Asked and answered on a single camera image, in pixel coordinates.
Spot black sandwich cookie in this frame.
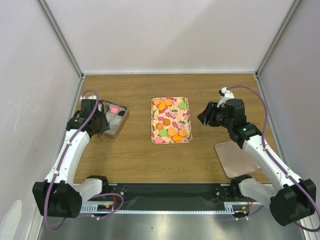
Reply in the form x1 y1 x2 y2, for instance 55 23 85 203
104 106 110 113
117 110 126 117

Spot green round cookie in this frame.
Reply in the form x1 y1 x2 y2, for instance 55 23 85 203
178 102 188 110
158 128 168 137

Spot grey slotted cable duct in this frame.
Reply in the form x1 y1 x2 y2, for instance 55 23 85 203
80 200 260 216

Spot orange leaf cookie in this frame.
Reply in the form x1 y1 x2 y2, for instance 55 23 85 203
157 102 166 111
172 135 184 142
152 99 161 106

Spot gold cookie tin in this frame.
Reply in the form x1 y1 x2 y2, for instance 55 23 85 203
99 99 130 139

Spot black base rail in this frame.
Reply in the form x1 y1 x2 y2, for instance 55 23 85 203
88 183 262 214

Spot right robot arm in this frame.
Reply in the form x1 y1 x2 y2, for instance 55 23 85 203
197 98 320 226

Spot pink tin lid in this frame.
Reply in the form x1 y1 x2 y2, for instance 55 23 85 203
214 140 260 179

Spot pink oval cookie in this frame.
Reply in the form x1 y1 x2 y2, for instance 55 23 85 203
110 107 119 114

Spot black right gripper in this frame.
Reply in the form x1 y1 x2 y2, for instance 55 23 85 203
196 101 233 130

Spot pink round cookie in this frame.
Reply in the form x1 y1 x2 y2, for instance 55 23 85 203
154 137 163 144

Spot floral serving tray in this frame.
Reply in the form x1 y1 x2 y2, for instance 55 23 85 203
150 96 193 145

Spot tan round sandwich cookie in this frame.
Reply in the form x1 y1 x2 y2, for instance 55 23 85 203
164 99 173 107
167 128 177 137
178 129 188 137

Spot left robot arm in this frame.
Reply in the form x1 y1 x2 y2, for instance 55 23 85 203
32 95 215 219

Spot brown chip cookie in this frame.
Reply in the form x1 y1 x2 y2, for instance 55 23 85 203
163 118 171 126

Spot orange swirl cookie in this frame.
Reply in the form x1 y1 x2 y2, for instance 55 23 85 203
155 112 163 118
156 123 164 130

